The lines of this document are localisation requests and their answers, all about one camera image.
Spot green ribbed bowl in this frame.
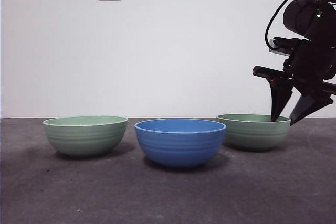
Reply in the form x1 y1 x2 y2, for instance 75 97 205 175
42 115 129 159
216 113 291 153

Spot blue ribbed bowl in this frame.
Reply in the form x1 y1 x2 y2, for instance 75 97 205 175
134 118 227 169

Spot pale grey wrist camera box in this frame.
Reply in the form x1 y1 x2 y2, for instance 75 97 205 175
268 37 289 56

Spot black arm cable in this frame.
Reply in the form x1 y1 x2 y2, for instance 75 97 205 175
264 0 317 50

